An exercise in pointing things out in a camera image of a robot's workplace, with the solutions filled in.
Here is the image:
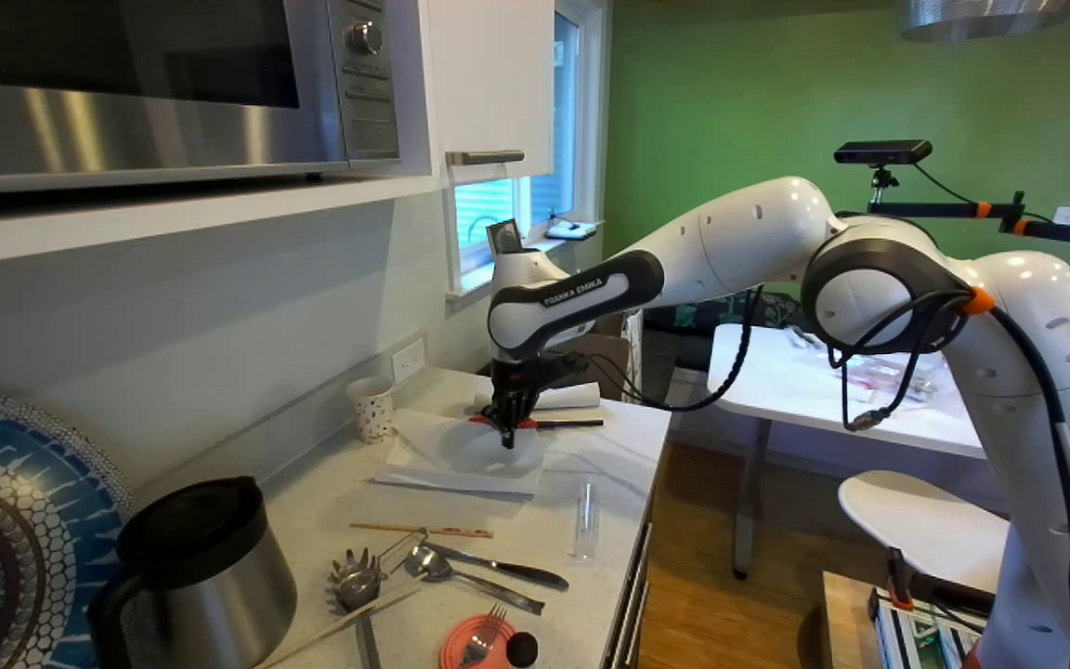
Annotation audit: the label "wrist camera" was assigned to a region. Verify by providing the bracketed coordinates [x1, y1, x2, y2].
[535, 352, 592, 388]

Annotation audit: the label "red and black utensil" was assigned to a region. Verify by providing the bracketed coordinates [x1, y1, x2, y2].
[467, 414, 607, 431]

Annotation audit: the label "orange round lid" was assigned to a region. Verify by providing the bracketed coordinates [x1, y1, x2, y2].
[438, 612, 520, 669]

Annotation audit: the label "camera on mount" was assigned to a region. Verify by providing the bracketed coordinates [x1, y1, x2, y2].
[833, 139, 1070, 254]

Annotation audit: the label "white table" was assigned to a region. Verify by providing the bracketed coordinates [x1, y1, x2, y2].
[706, 322, 991, 580]

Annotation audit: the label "metal spoon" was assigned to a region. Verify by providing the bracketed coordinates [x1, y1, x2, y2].
[402, 544, 546, 617]

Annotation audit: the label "white paper towel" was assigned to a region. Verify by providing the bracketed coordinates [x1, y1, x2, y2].
[373, 408, 546, 497]

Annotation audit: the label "metal cabinet door handle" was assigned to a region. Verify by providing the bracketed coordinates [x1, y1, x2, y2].
[446, 149, 527, 167]

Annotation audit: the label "white chair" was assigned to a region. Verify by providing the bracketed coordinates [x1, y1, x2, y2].
[837, 469, 1011, 596]

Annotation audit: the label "blue patterned plate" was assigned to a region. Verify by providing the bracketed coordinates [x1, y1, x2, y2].
[0, 381, 134, 669]

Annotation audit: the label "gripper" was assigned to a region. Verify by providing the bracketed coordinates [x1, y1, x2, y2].
[482, 359, 547, 449]

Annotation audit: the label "dotted paper cup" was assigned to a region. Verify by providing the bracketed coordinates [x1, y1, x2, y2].
[346, 376, 396, 445]

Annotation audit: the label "wooden chopstick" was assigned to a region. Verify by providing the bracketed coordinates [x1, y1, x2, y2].
[254, 585, 424, 669]
[350, 521, 496, 540]

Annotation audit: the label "clear glass tumbler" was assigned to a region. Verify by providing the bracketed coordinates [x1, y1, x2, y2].
[574, 478, 602, 562]

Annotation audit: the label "wire whisk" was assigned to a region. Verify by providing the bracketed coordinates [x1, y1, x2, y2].
[375, 527, 430, 570]

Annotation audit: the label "white paper roll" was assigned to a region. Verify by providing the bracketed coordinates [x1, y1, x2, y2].
[474, 381, 602, 413]

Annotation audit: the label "silver pendant lamp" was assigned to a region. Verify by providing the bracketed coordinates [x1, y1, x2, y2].
[895, 0, 1070, 44]

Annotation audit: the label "small picture frame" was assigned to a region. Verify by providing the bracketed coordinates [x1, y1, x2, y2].
[485, 218, 526, 257]

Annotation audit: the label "metal fork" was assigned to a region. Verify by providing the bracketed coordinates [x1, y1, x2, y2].
[459, 604, 509, 669]

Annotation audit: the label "white wall socket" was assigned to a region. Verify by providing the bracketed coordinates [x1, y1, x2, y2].
[391, 337, 427, 386]

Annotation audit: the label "clear plastic packets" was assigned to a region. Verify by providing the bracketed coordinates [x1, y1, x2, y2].
[784, 325, 946, 402]

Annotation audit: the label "white cabinet door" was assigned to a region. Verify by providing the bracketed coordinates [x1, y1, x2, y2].
[424, 0, 556, 185]

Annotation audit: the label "stainless steel microwave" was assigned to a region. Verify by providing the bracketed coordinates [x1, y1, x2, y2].
[0, 0, 402, 197]

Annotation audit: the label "black-handled knife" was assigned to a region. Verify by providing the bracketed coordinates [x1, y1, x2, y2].
[424, 542, 571, 592]

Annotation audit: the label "metal pasta server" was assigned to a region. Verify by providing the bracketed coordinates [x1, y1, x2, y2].
[328, 547, 385, 669]

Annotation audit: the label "steel carafe with black lid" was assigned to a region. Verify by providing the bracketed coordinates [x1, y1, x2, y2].
[86, 476, 299, 669]

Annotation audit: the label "microwave door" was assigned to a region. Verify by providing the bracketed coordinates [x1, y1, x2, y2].
[0, 0, 348, 197]

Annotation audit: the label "window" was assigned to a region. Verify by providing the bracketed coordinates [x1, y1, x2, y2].
[444, 0, 608, 298]

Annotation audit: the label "metal drawer handle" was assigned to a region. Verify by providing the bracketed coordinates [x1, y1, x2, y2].
[611, 520, 655, 669]

